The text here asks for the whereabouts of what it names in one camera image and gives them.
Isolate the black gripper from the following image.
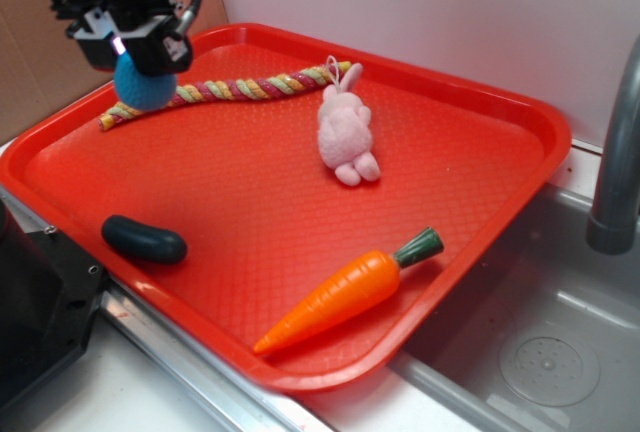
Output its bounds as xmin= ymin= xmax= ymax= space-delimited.
xmin=51 ymin=0 xmax=193 ymax=76

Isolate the blue textured ball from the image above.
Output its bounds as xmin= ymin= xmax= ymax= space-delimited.
xmin=113 ymin=52 xmax=177 ymax=112

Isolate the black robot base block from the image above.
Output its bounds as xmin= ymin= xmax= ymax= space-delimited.
xmin=1 ymin=205 xmax=107 ymax=413

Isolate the brown cardboard panel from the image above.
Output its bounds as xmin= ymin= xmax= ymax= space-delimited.
xmin=1 ymin=0 xmax=228 ymax=145

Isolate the red plastic tray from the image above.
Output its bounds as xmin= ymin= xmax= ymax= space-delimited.
xmin=1 ymin=24 xmax=571 ymax=393

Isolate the dark green toy cucumber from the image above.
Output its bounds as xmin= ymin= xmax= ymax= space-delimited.
xmin=101 ymin=215 xmax=188 ymax=265

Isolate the pink plush bunny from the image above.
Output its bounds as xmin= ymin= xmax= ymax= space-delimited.
xmin=317 ymin=56 xmax=381 ymax=187

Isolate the orange toy carrot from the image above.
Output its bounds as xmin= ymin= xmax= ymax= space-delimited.
xmin=253 ymin=228 xmax=444 ymax=355

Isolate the grey sink basin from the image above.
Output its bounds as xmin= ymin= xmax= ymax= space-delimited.
xmin=391 ymin=186 xmax=639 ymax=431

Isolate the grey faucet spout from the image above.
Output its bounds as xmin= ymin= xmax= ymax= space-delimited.
xmin=586 ymin=42 xmax=639 ymax=255

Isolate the multicolour twisted rope toy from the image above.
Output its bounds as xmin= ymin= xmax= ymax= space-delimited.
xmin=96 ymin=60 xmax=353 ymax=132

